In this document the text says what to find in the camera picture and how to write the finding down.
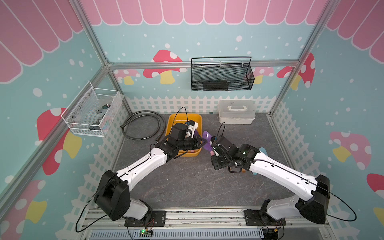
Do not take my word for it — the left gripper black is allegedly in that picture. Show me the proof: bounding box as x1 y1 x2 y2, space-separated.
177 135 208 150

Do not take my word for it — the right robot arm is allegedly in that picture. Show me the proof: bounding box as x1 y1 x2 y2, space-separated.
211 136 331 225

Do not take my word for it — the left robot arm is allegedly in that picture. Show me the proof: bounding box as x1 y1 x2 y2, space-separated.
94 120 207 225

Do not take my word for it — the blue shovel left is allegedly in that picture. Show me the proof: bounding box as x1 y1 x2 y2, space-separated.
259 147 268 155

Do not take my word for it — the yellow plastic storage box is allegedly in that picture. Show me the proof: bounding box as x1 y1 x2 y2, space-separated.
165 112 203 140

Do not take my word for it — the black connector box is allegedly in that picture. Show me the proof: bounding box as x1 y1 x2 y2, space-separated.
263 230 279 240

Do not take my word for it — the white lidded plastic case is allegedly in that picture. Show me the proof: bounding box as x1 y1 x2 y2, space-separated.
218 100 256 125

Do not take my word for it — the green lit circuit board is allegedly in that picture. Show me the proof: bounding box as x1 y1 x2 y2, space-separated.
139 230 154 238

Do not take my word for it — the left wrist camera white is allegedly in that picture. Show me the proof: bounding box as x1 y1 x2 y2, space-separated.
185 120 199 138

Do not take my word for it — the coiled black hose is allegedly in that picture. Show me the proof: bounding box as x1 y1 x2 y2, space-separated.
120 110 166 142

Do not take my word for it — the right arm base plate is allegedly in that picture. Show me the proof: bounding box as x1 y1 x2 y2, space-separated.
243 209 287 228

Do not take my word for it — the black wire mesh basket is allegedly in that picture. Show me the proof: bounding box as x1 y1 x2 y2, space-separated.
191 57 255 92

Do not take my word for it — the aluminium front rail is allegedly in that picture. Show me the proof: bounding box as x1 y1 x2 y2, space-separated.
78 207 330 230

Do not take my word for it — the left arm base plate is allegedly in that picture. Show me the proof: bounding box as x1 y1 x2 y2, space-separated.
124 211 167 228

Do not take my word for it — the white wire mesh basket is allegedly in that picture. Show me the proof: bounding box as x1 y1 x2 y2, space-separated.
61 82 123 137

